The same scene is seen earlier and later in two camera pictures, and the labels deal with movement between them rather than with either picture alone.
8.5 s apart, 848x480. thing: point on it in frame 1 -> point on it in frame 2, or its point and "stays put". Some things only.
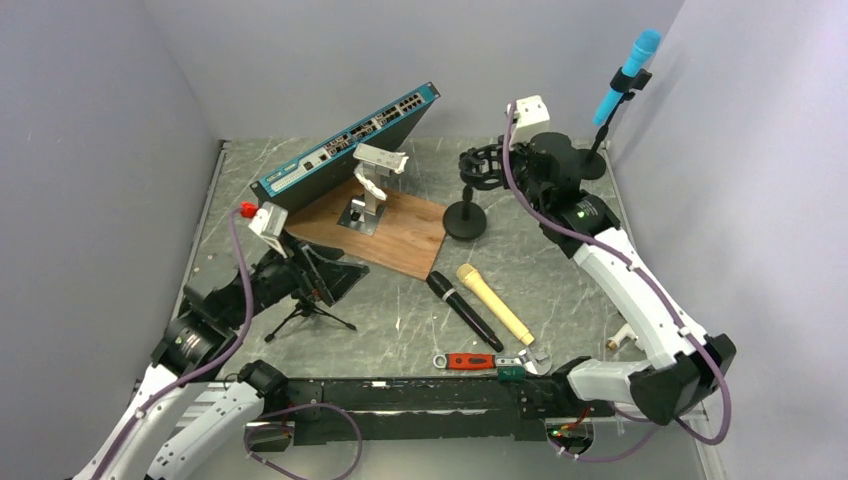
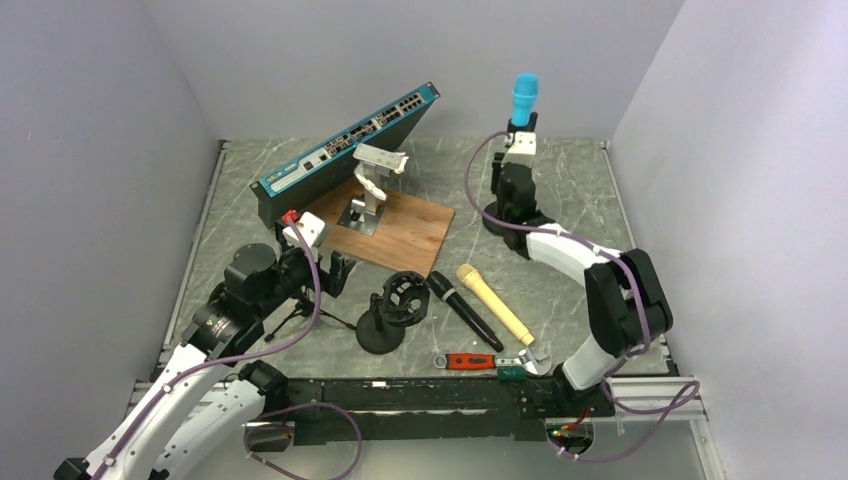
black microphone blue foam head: (442, 285) stays put
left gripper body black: (308, 280) stays put
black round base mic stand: (480, 167) -> (405, 302)
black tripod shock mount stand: (305, 308) stays put
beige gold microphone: (472, 276) stays put
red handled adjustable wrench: (529, 359) stays put
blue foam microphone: (644, 45) -> (524, 92)
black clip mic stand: (593, 164) -> (494, 210)
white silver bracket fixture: (364, 212) stays put
